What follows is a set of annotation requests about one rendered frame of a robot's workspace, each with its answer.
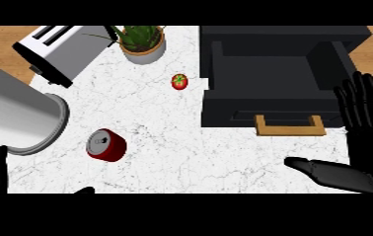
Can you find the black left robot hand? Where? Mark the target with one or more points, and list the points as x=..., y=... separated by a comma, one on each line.
x=3, y=171

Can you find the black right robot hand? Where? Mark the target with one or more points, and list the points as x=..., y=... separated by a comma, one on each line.
x=360, y=141

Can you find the red can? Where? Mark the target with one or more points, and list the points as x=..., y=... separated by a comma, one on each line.
x=108, y=146

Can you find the black open drawer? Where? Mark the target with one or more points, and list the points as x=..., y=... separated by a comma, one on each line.
x=267, y=73

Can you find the black drawer front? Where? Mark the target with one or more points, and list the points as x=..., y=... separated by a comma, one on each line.
x=226, y=108

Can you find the large grey metal cylinder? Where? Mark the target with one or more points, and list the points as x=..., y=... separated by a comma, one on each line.
x=27, y=115

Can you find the silver and black toaster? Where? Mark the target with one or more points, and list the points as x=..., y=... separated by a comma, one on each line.
x=68, y=54

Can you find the red tomato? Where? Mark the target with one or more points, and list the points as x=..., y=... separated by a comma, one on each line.
x=180, y=82

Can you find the green plant in grey pot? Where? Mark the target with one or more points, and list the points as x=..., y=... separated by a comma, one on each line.
x=142, y=50

